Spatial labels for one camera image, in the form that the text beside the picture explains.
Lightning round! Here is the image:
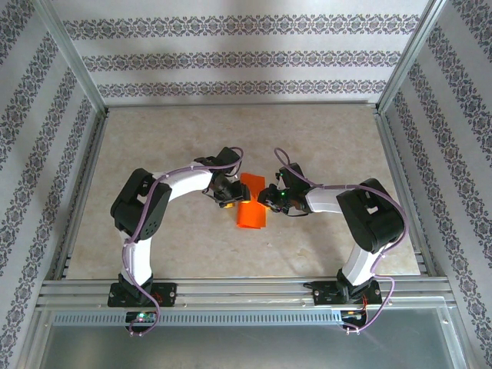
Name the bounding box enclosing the controller board with green light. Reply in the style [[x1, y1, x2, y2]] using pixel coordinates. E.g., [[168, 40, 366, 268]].
[[125, 311, 158, 324]]

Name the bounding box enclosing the aluminium frame post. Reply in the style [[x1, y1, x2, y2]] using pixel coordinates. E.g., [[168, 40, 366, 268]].
[[32, 0, 108, 112], [378, 0, 458, 112]]

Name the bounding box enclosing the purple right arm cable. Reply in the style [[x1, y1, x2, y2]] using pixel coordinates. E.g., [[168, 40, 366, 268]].
[[273, 148, 409, 335]]

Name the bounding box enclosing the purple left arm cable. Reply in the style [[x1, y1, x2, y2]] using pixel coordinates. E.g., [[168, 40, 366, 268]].
[[121, 145, 246, 338]]

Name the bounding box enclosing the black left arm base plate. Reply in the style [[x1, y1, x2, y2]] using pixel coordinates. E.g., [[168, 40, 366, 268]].
[[107, 282, 178, 308]]

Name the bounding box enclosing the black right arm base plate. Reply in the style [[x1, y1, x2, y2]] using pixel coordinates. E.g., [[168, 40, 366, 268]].
[[313, 280, 384, 308]]

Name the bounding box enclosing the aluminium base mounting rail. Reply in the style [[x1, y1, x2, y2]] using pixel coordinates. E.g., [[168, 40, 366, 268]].
[[36, 277, 457, 311]]

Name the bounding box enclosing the aluminium side rail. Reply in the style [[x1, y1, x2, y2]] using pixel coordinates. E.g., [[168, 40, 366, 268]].
[[53, 109, 111, 281], [374, 109, 439, 278]]

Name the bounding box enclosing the grey slotted cable duct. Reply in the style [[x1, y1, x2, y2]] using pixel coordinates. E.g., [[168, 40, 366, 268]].
[[52, 310, 343, 327]]

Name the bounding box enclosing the grey metal sheet panel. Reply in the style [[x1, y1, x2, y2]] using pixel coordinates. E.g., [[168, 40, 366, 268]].
[[36, 307, 468, 369]]

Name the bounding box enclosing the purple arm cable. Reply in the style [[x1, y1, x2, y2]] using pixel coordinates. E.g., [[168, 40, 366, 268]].
[[273, 148, 409, 335], [121, 145, 246, 338]]

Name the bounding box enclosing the aluminium rail along patterned wall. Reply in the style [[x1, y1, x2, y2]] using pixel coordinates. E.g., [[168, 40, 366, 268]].
[[104, 100, 381, 111]]

